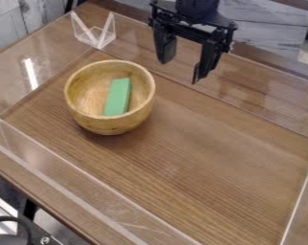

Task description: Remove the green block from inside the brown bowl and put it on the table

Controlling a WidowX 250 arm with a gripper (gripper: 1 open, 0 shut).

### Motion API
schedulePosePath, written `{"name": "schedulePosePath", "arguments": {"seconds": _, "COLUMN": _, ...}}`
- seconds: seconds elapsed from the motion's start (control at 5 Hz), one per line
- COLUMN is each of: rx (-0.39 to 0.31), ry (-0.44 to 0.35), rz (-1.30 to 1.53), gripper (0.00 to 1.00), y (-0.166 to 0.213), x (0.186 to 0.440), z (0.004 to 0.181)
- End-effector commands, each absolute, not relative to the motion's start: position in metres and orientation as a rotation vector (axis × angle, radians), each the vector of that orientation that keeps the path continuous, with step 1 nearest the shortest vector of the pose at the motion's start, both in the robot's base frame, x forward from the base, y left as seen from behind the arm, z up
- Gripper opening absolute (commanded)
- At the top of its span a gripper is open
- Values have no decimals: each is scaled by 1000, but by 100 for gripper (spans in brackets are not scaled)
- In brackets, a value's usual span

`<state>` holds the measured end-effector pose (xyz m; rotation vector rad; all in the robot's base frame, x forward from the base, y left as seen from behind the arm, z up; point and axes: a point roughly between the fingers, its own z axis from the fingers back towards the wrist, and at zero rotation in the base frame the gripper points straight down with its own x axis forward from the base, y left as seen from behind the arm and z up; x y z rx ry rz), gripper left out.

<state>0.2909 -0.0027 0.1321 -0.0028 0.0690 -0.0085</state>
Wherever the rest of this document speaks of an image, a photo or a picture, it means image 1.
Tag brown wooden bowl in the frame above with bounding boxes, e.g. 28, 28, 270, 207
64, 59, 157, 135

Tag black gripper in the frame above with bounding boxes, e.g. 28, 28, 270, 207
149, 0, 237, 84

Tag clear acrylic tray walls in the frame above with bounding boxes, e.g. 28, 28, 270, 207
0, 9, 308, 245

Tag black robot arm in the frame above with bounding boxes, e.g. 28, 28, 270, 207
148, 0, 237, 84

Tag green rectangular block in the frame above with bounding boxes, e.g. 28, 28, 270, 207
104, 78, 132, 116

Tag black table leg bracket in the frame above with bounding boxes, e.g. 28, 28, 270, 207
17, 199, 64, 245

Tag black cable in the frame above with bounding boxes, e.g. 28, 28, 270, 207
0, 215, 36, 245

